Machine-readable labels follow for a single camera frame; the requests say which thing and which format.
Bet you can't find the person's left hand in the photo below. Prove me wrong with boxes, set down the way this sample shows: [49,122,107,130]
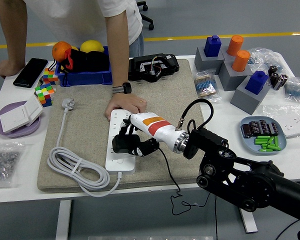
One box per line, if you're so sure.
[104,92,148,121]

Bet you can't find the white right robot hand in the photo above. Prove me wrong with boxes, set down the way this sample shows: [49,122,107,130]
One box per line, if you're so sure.
[118,112,185,158]

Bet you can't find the person's right hand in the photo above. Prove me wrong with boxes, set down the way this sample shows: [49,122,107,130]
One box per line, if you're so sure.
[0,59,26,78]

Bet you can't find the black plug with cord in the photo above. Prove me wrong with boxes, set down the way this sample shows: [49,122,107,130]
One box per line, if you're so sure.
[111,133,212,216]

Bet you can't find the white power strip with cord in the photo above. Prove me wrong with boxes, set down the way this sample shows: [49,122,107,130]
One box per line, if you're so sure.
[47,98,138,198]

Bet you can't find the person's wristband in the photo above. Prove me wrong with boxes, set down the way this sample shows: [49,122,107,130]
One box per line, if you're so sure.
[111,81,133,95]

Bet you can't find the black smartphone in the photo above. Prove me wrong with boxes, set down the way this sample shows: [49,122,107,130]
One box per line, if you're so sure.
[12,57,49,89]

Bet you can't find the grey-brown mat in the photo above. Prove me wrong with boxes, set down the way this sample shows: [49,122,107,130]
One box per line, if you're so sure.
[36,58,217,194]

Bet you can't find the small colourful puzzle cube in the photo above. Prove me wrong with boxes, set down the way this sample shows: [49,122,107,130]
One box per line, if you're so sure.
[42,67,59,86]

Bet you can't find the blue plastic bin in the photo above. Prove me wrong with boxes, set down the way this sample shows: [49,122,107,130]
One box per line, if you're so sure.
[54,45,113,88]

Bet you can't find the large colourful puzzle cube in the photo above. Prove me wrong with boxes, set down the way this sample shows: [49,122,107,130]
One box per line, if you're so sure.
[34,83,56,108]

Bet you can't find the black pouch with red trim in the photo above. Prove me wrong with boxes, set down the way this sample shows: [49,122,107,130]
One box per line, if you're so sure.
[47,48,110,85]

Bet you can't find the orange fruit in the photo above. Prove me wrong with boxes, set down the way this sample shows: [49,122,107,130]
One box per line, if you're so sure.
[51,41,73,63]

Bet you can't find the bag of resistors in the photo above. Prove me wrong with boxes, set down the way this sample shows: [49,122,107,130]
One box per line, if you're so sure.
[193,70,223,104]
[284,76,300,103]
[247,46,290,76]

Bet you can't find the large yellow citrus fruit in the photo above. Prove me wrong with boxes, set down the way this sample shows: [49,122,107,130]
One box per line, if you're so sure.
[79,39,105,54]

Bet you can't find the purple tray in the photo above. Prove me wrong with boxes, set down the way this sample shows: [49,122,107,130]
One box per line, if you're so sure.
[0,100,42,139]

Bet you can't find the grey block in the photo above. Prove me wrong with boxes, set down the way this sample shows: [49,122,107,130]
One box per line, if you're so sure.
[194,46,226,75]
[220,45,252,63]
[218,59,254,92]
[230,75,271,116]

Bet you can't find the black office chair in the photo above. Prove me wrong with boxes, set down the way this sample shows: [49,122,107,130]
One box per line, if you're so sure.
[136,1,155,31]

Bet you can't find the blue peg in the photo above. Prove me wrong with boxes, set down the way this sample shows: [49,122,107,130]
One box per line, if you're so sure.
[203,34,222,58]
[244,70,270,95]

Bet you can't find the orange cylinder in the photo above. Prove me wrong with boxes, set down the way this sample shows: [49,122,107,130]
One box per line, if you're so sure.
[231,49,251,73]
[226,34,245,57]

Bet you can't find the pile of green batteries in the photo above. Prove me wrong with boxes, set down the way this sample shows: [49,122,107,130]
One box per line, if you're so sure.
[254,134,282,153]

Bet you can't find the clear plastic bag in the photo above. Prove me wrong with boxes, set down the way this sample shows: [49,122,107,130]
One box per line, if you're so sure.
[261,103,300,140]

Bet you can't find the blue-grey tray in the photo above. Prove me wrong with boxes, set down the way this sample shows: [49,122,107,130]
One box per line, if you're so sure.
[240,115,288,156]

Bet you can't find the small white wall switch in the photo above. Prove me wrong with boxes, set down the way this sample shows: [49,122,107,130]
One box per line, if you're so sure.
[23,94,45,128]

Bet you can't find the large white wall switch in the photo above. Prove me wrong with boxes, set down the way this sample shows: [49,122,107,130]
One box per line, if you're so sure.
[0,104,31,134]

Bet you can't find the black electronic device with wires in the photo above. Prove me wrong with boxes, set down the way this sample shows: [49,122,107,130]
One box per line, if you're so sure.
[128,53,180,83]

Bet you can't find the black hanging cable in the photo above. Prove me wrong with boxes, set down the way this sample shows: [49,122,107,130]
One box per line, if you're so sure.
[214,195,220,240]

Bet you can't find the white wall socket panel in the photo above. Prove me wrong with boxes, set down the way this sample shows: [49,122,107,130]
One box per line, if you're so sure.
[281,116,300,139]

